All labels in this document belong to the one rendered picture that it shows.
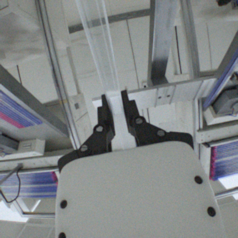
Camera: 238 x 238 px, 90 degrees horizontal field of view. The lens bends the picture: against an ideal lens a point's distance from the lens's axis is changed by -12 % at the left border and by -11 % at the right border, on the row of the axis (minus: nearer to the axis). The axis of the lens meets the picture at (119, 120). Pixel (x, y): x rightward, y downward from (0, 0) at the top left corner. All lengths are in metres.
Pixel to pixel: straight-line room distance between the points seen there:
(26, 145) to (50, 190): 0.33
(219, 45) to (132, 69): 1.43
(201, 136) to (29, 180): 1.09
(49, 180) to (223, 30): 2.88
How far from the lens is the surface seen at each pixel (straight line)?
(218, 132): 0.88
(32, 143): 0.89
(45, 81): 2.51
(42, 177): 0.99
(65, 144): 1.01
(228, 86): 0.72
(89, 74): 2.21
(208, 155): 0.86
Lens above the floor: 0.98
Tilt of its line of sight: 16 degrees up
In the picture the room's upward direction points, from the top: 168 degrees clockwise
